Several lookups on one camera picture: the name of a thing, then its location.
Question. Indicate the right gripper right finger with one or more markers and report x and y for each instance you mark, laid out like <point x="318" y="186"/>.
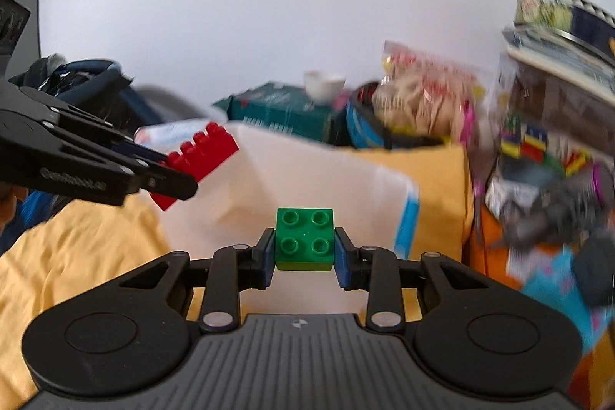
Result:
<point x="376" y="271"/>

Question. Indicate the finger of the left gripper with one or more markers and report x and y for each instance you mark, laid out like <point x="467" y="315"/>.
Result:
<point x="144" y="179"/>
<point x="33" y="119"/>

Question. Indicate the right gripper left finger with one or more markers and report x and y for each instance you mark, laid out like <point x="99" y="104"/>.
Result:
<point x="230" y="271"/>

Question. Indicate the red toy block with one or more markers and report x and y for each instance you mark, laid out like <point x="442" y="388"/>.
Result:
<point x="204" y="153"/>

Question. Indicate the green duplo brick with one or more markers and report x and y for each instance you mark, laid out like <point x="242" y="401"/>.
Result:
<point x="304" y="239"/>

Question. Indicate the baby wipes pack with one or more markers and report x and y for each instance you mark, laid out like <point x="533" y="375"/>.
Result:
<point x="167" y="136"/>

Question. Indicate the white plastic bin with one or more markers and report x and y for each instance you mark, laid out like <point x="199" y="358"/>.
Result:
<point x="376" y="205"/>

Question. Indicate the orange box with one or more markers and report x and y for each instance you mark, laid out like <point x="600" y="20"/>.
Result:
<point x="592" y="385"/>

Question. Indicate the green book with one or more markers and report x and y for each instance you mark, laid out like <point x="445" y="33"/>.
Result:
<point x="287" y="109"/>

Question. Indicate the blue black basket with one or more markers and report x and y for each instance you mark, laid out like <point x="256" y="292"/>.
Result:
<point x="366" y="131"/>

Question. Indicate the white ceramic bowl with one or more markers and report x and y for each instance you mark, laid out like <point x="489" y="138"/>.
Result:
<point x="322" y="87"/>

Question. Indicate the snack bag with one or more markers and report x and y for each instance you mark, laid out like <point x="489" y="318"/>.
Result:
<point x="427" y="95"/>

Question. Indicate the grey hair dryer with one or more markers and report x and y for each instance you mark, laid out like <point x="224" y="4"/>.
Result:
<point x="564" y="210"/>

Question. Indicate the clear box of toys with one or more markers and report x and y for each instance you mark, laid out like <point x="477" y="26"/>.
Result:
<point x="554" y="115"/>

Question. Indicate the stack of books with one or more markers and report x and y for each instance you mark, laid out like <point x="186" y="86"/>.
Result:
<point x="546" y="51"/>

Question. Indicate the round cookie tin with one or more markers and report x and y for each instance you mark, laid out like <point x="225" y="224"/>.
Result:
<point x="580" y="21"/>

